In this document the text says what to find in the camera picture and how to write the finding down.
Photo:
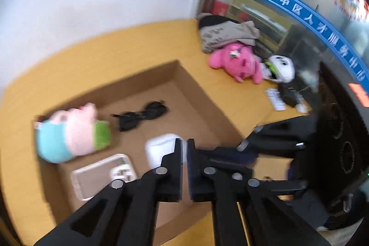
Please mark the brown cardboard box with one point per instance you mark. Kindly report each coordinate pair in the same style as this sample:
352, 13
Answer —
192, 115

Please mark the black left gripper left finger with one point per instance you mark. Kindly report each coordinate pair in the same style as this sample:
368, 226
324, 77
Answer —
123, 213

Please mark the panda plush toy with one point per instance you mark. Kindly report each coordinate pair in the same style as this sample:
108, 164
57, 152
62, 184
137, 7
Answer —
279, 69

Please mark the pink plush toy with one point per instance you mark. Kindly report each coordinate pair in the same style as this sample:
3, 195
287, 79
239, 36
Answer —
238, 61

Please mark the blue banner strip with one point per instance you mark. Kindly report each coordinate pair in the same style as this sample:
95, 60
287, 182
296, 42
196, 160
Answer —
328, 34

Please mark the white clear phone case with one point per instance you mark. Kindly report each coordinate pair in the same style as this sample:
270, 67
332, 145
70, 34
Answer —
89, 180

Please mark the black tracking camera module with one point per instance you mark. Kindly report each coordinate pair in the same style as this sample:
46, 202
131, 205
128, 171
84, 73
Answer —
334, 161

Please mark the pig plush toy blue shirt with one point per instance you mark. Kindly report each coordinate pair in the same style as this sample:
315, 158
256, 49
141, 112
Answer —
72, 133

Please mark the grey printed cloth bag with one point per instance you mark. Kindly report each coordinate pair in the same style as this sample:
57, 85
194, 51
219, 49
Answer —
218, 31

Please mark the black sunglasses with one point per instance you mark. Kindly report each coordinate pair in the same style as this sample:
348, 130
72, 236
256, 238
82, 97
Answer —
130, 120

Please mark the white blister pack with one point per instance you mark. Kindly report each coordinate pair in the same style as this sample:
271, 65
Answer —
275, 99

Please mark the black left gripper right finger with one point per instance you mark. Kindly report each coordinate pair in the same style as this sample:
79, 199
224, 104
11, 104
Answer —
247, 211

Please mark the white earbuds case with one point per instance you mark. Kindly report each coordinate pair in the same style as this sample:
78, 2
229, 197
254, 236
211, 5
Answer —
156, 148

